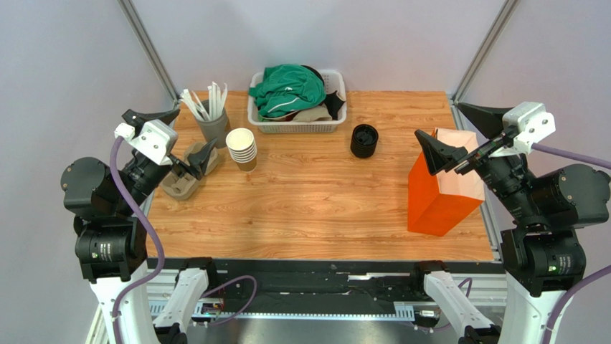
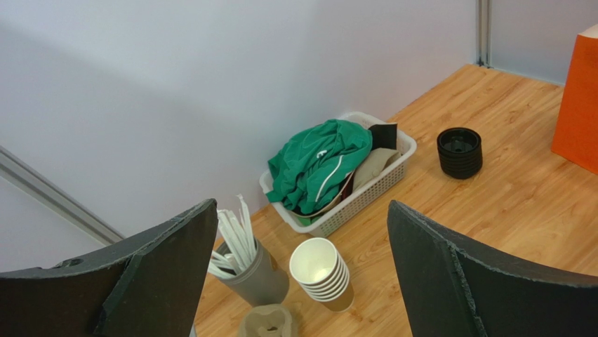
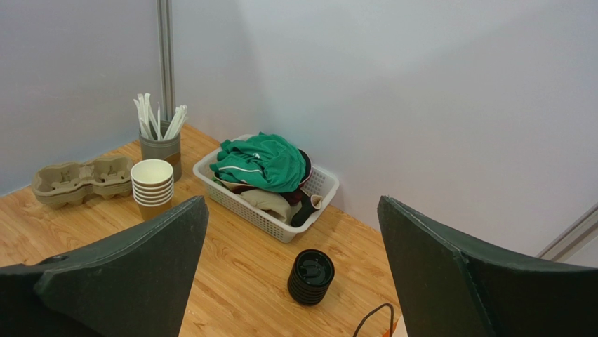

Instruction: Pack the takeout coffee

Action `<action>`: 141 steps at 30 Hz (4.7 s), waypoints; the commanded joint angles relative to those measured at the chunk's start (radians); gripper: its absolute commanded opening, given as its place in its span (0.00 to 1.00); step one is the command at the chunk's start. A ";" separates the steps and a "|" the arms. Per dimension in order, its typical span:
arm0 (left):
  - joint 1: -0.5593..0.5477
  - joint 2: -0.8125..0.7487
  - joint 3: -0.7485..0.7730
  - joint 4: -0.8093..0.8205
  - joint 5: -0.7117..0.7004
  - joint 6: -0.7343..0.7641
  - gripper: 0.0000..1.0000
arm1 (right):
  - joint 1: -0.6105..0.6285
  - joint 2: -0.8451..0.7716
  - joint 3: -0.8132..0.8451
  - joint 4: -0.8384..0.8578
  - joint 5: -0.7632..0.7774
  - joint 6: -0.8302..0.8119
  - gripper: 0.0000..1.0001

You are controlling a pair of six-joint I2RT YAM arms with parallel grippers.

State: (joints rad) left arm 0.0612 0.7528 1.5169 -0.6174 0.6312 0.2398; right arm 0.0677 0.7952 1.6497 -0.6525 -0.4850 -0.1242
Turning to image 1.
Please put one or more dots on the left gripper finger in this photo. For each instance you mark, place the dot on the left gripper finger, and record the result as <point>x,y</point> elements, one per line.
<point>137,120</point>
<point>196,164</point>

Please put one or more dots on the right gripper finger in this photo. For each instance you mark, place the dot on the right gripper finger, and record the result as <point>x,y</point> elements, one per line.
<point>438,155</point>
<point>488,120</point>

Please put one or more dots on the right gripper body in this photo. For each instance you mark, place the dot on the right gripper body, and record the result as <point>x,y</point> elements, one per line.
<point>480,150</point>

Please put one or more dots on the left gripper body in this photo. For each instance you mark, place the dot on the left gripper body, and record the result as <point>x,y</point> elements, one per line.
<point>142,177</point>

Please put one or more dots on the orange paper bag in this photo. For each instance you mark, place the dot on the orange paper bag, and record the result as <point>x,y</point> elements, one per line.
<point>437,204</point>

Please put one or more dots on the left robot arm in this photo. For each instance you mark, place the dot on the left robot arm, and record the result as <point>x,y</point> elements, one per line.
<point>112,230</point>

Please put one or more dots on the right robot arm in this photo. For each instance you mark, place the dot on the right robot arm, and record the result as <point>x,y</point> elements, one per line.
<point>542,257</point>

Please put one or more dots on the grey straw holder cup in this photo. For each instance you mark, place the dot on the grey straw holder cup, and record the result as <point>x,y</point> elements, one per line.
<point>217,128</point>

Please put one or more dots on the stack of paper cups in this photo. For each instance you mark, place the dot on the stack of paper cups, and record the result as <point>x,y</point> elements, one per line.
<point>242,149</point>

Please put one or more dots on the stack of black lids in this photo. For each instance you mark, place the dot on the stack of black lids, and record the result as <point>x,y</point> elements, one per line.
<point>364,139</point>

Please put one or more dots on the green garment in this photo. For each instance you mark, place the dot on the green garment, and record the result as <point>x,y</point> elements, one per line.
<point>286,88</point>

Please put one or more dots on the black cloth in basket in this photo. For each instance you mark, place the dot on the black cloth in basket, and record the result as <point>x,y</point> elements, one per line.
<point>333,102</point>

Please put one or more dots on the beige cloth in basket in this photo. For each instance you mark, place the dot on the beige cloth in basket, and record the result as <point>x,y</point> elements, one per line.
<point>319,113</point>

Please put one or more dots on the white plastic basket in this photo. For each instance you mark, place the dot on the white plastic basket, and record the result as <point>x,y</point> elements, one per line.
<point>333,81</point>

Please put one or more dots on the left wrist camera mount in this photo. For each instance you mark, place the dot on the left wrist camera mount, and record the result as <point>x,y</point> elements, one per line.
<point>155,140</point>

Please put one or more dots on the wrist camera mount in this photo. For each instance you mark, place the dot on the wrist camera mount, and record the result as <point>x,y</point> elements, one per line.
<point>155,140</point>
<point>526,124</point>

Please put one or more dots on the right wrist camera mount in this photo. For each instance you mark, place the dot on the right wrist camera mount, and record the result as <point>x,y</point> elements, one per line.
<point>526,124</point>

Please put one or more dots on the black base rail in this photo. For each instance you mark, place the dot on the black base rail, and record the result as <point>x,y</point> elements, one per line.
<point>319,288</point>

